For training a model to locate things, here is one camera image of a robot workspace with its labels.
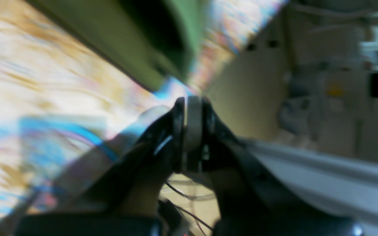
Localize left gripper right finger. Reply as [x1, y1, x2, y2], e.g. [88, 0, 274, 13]
[194, 97, 364, 236]

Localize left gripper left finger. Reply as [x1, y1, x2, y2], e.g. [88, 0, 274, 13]
[14, 97, 196, 236]

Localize green t-shirt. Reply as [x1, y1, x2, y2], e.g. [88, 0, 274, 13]
[28, 0, 211, 91]

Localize patterned tablecloth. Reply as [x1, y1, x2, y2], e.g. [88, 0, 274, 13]
[0, 0, 287, 221]

